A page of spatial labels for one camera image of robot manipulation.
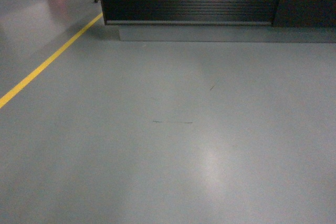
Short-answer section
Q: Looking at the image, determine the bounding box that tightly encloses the black checkout counter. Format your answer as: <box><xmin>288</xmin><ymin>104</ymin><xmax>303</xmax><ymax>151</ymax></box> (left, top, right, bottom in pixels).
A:
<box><xmin>101</xmin><ymin>0</ymin><xmax>335</xmax><ymax>43</ymax></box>

